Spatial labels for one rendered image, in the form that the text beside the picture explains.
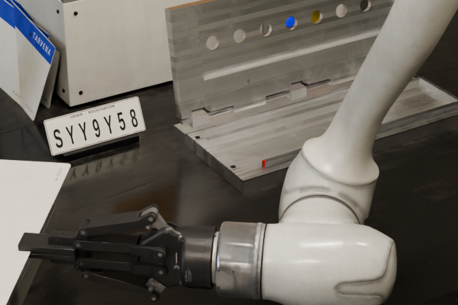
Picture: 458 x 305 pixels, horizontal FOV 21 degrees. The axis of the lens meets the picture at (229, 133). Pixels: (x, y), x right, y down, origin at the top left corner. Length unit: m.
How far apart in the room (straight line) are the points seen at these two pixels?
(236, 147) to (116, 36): 0.30
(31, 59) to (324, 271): 0.81
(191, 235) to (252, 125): 0.52
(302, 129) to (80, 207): 0.38
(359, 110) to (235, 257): 0.23
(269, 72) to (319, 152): 0.46
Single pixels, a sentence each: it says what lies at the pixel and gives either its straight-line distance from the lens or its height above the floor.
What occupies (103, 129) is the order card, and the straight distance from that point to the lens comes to 1.92.
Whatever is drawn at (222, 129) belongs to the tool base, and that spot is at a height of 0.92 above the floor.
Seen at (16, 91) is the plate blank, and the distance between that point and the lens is 2.10.
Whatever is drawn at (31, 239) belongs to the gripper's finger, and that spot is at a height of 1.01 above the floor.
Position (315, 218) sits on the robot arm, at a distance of 1.46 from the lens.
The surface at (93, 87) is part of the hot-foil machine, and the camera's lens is 2.05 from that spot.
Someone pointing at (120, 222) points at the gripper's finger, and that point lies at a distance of 1.47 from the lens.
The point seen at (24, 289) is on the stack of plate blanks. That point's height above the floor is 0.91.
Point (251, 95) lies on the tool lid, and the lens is 1.97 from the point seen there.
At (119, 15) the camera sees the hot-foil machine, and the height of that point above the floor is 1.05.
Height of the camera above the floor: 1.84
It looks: 29 degrees down
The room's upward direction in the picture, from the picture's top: straight up
